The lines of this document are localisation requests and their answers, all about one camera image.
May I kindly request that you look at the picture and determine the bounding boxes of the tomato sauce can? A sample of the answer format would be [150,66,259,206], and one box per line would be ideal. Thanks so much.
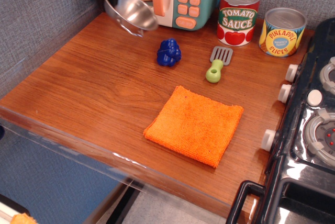
[217,0,260,46]

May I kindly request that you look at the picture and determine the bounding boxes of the blue toy grape bunch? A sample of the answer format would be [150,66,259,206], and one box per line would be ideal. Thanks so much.
[157,38,182,67]

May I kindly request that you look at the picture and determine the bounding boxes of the pineapple slices can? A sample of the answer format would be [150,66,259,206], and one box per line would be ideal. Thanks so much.
[259,7,307,58]

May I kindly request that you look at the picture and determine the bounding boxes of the black toy stove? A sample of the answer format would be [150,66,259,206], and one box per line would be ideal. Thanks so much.
[227,18,334,223]

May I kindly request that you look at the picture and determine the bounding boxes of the orange plush object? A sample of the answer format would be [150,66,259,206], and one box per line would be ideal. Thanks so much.
[10,213,37,224]

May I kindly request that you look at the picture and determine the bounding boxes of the white stove knob far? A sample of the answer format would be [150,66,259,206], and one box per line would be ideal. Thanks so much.
[285,64,299,83]

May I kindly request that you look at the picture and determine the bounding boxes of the toy spatula green handle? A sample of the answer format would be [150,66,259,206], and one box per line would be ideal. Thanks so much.
[205,46,233,83]

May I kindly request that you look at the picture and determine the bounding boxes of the small steel pot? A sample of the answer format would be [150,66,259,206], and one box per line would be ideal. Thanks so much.
[103,0,159,37]

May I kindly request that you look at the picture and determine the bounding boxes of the orange microfibre cloth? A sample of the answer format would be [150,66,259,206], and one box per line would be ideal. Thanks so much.
[143,86,244,168]

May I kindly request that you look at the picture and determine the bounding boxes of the white stove knob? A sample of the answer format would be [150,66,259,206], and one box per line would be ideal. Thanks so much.
[285,64,299,83]
[277,84,292,104]
[261,129,276,152]

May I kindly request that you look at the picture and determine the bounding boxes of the white stove knob near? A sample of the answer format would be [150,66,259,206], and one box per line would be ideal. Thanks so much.
[261,129,276,152]

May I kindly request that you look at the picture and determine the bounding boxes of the white stove knob middle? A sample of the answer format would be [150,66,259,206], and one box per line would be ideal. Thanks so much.
[277,84,292,104]

